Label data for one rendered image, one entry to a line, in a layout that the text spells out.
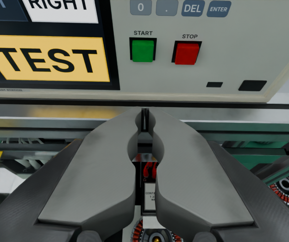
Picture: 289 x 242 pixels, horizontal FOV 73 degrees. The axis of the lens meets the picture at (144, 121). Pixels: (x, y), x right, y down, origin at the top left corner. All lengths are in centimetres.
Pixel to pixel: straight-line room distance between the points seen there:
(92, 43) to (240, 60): 13
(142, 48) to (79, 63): 6
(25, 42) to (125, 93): 10
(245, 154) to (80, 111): 23
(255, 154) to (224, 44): 18
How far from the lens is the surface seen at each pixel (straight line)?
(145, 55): 18
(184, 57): 18
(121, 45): 18
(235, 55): 20
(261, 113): 25
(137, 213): 51
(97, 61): 19
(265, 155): 32
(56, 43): 19
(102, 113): 22
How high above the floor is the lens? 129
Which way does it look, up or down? 56 degrees down
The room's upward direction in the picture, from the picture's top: 2 degrees clockwise
